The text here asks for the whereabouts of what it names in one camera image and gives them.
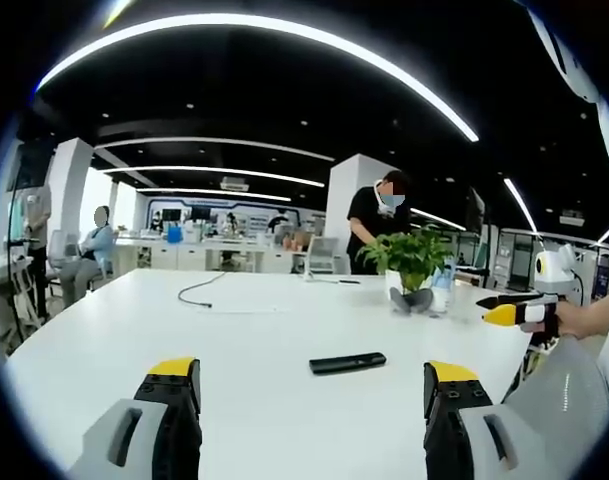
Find flat white item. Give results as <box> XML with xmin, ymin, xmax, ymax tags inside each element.
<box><xmin>303</xmin><ymin>276</ymin><xmax>363</xmax><ymax>287</ymax></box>

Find green potted plant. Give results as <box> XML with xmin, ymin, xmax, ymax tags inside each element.
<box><xmin>356</xmin><ymin>223</ymin><xmax>456</xmax><ymax>307</ymax></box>

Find grey mesh chair backrest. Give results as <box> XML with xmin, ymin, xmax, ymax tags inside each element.
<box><xmin>502</xmin><ymin>333</ymin><xmax>609</xmax><ymax>456</ymax></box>

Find black monitor screen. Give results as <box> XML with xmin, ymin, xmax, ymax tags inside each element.
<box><xmin>464</xmin><ymin>186</ymin><xmax>487</xmax><ymax>237</ymax></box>

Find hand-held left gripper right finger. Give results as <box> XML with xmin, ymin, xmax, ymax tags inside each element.
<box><xmin>422</xmin><ymin>359</ymin><xmax>560</xmax><ymax>480</ymax></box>

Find long curved ceiling light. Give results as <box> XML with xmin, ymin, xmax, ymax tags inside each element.
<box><xmin>35</xmin><ymin>13</ymin><xmax>481</xmax><ymax>144</ymax></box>

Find person's right hand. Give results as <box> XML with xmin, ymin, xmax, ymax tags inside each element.
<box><xmin>554</xmin><ymin>299</ymin><xmax>593</xmax><ymax>340</ymax></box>

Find white and blue bottle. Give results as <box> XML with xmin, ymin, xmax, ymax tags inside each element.
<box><xmin>430</xmin><ymin>263</ymin><xmax>458</xmax><ymax>314</ymax></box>

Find grey office chair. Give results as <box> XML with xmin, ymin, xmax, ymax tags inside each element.
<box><xmin>44</xmin><ymin>228</ymin><xmax>110</xmax><ymax>296</ymax></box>

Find black remote control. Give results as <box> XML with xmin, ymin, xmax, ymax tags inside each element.
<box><xmin>308</xmin><ymin>351</ymin><xmax>388</xmax><ymax>376</ymax></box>

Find row of white desks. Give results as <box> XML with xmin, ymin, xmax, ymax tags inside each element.
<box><xmin>112</xmin><ymin>235</ymin><xmax>308</xmax><ymax>275</ymax></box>

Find black cable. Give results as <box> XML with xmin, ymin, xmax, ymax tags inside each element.
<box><xmin>177</xmin><ymin>271</ymin><xmax>228</xmax><ymax>309</ymax></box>

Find ceiling light strip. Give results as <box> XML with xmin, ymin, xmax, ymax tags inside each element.
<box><xmin>502</xmin><ymin>176</ymin><xmax>540</xmax><ymax>235</ymax></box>
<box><xmin>92</xmin><ymin>136</ymin><xmax>337</xmax><ymax>164</ymax></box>
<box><xmin>99</xmin><ymin>165</ymin><xmax>327</xmax><ymax>189</ymax></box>
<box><xmin>135</xmin><ymin>186</ymin><xmax>293</xmax><ymax>203</ymax></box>

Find dark grey object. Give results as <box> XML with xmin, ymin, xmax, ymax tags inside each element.
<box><xmin>388</xmin><ymin>286</ymin><xmax>436</xmax><ymax>316</ymax></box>

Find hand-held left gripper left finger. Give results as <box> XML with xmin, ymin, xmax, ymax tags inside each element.
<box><xmin>66</xmin><ymin>356</ymin><xmax>204</xmax><ymax>480</ymax></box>

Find white mesh office chair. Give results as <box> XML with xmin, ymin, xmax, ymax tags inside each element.
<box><xmin>302</xmin><ymin>235</ymin><xmax>344</xmax><ymax>276</ymax></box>

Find white worn device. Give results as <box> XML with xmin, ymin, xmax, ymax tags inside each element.
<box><xmin>526</xmin><ymin>0</ymin><xmax>601</xmax><ymax>105</ymax></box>

